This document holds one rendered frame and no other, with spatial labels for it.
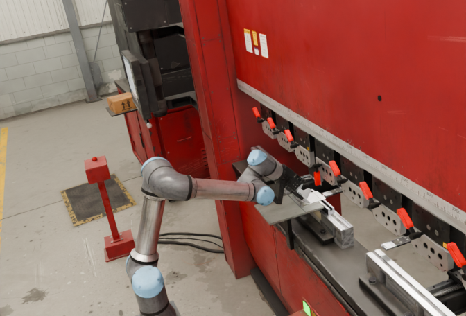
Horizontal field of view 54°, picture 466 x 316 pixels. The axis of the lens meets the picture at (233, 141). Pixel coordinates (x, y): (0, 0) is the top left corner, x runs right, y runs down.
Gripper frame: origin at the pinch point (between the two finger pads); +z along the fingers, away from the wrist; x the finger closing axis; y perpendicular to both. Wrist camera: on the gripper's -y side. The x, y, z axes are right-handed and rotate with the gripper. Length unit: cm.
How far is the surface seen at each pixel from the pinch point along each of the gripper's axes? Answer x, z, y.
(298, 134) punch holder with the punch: 5.0, -20.8, 21.3
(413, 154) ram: -70, -35, 34
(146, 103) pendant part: 98, -58, -17
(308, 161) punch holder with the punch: -3.1, -13.6, 14.8
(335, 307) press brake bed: -38.0, 16.5, -24.6
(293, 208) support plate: -3.4, -3.9, -5.7
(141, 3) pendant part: 100, -95, 27
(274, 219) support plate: -7.3, -11.0, -13.9
